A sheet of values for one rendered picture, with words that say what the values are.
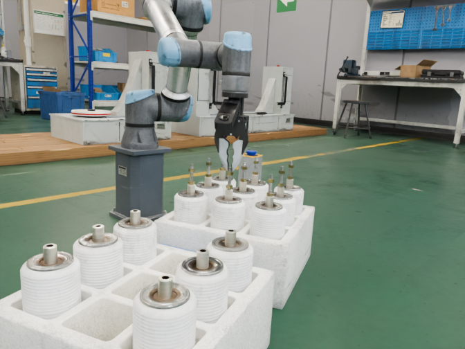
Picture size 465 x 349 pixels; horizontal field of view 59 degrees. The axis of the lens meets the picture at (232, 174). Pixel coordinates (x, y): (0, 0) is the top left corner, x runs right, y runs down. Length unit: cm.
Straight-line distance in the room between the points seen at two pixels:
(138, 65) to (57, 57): 408
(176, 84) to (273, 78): 332
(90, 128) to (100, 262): 241
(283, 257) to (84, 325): 51
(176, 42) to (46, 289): 69
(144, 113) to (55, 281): 102
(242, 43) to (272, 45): 635
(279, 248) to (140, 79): 273
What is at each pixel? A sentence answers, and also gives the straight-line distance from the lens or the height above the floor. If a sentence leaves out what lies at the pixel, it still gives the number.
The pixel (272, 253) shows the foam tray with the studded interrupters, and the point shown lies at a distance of 107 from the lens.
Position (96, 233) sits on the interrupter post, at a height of 27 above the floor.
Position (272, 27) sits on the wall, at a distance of 749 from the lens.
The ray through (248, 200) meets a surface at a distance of 122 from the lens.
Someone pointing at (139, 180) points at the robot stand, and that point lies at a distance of 165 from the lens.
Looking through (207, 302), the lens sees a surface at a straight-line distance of 72.
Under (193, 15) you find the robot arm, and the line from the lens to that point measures 151.
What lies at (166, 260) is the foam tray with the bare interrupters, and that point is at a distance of 97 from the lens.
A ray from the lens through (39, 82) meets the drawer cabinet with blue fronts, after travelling 661.
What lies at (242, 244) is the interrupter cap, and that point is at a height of 25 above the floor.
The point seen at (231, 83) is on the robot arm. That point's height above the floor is 57.
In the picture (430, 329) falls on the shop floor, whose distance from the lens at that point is 119.
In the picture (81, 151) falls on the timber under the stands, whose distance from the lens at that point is 310.
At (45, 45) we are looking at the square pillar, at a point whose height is 103.
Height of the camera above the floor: 57
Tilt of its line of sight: 12 degrees down
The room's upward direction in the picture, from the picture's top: 3 degrees clockwise
